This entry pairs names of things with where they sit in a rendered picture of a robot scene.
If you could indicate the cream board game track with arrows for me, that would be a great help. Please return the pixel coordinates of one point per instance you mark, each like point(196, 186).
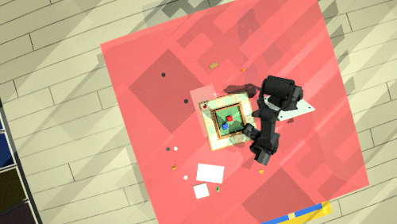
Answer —
point(220, 116)

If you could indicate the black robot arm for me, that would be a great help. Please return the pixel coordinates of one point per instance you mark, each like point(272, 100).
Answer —
point(266, 142)

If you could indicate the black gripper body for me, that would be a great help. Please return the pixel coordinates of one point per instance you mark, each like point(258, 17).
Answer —
point(249, 129)

